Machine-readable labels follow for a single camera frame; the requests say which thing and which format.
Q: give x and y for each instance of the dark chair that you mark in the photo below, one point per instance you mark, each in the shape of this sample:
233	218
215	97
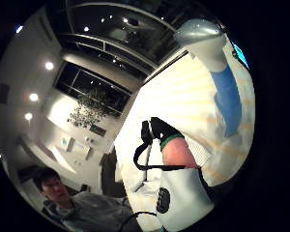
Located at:
111	177

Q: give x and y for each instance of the the person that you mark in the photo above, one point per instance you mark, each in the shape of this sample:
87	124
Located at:
93	209

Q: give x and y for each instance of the white counter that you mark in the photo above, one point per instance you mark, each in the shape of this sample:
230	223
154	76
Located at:
71	145

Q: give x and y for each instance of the large dark window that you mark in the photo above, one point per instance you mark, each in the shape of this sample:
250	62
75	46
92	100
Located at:
90	87

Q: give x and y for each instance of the teal screen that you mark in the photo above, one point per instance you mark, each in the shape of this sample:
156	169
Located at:
240	55

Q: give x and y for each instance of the round ceiling lamp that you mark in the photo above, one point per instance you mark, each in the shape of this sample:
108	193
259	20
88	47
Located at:
19	29
49	65
28	116
33	97

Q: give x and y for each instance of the green leafy wall plant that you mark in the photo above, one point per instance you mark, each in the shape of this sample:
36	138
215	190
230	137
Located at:
88	111

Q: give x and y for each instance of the dark wall panel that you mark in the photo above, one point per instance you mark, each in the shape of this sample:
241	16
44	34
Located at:
3	93

